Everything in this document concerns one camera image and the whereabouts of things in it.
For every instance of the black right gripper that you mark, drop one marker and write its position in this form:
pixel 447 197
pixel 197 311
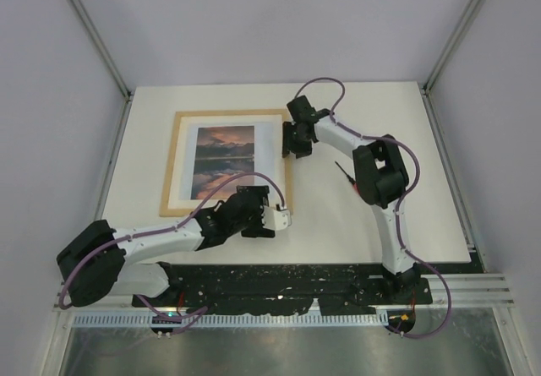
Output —
pixel 287 144

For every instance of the wooden picture frame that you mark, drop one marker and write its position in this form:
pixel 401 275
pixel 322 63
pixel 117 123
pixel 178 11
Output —
pixel 176 190

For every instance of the red handled screwdriver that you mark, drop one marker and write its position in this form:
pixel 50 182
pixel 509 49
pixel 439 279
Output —
pixel 350 179

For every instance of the aluminium rail across front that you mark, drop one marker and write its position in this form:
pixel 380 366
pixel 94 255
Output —
pixel 465 285

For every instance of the black speckled base plate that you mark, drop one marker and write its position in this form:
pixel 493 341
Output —
pixel 351 273

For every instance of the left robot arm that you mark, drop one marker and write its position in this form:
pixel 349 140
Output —
pixel 103 260

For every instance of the left aluminium corner post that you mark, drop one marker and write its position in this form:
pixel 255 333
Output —
pixel 98 43

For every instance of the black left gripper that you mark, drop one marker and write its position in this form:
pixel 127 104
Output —
pixel 257 229

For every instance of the aluminium corner post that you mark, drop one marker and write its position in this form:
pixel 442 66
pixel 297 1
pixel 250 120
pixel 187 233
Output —
pixel 453 42
pixel 98 43

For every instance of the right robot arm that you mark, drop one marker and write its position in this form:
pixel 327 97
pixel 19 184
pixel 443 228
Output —
pixel 380 179

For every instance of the right aluminium corner post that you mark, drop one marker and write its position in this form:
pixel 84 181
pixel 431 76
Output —
pixel 453 42

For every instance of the white slotted cable duct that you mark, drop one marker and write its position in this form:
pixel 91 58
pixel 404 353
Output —
pixel 149 320

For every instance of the sunset mountain photo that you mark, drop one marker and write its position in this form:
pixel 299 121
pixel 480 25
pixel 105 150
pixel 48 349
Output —
pixel 220 153

